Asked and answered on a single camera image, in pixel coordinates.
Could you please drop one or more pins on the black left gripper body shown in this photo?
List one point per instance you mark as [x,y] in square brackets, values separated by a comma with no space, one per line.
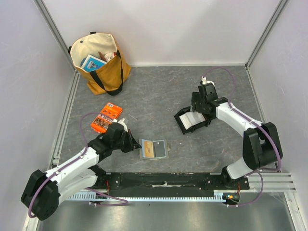
[120,144]

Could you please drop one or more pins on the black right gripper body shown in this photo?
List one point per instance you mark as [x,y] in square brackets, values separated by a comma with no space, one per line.
[198,111]

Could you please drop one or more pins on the credit card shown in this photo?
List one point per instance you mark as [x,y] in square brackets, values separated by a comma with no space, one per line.
[147,149]

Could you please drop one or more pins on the black card tray box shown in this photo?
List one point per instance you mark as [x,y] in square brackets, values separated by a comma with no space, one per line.
[184,131]

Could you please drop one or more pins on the grey card holder wallet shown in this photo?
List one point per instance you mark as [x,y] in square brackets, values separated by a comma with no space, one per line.
[161,150]

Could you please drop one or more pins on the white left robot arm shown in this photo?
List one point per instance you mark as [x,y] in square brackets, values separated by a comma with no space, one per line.
[45,191]

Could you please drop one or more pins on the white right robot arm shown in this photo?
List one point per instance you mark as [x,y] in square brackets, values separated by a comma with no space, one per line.
[261,143]

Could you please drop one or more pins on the mustard canvas tote bag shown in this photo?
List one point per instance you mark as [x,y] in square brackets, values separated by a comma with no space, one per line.
[110,77]

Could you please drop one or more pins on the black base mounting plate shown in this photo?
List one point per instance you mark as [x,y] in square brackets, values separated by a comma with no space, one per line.
[211,181]

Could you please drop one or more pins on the blue book in bag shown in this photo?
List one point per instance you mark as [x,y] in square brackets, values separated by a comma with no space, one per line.
[92,63]

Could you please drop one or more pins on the brown item in bag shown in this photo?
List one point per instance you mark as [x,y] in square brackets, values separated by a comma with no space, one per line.
[106,57]

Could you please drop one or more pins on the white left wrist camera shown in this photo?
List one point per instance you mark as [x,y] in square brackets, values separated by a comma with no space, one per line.
[122,122]

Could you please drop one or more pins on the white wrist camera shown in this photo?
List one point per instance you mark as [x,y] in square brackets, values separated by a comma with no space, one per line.
[122,122]
[205,81]

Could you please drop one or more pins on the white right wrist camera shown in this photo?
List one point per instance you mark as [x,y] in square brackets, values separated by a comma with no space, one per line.
[205,81]

